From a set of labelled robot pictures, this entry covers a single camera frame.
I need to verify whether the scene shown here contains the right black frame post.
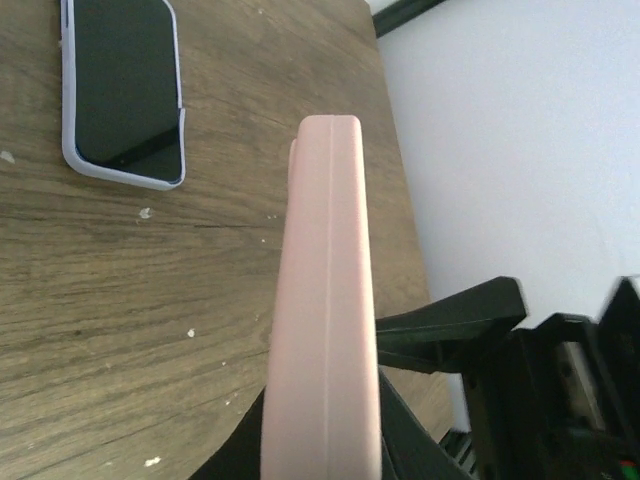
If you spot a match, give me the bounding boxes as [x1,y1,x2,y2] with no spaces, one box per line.
[372,0,445,39]

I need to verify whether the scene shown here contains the phone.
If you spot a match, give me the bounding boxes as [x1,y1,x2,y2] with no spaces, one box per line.
[60,0,186,191]

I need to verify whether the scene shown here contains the pink phone case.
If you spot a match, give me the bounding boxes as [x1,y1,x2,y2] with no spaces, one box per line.
[260,115,382,479]

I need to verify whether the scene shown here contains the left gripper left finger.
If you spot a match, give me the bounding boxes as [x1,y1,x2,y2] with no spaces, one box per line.
[189,390,265,480]

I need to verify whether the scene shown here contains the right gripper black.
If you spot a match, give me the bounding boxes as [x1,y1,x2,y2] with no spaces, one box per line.
[376,276,639,479]

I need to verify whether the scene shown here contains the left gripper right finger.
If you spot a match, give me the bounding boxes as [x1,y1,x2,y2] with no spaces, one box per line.
[379,369,472,480]

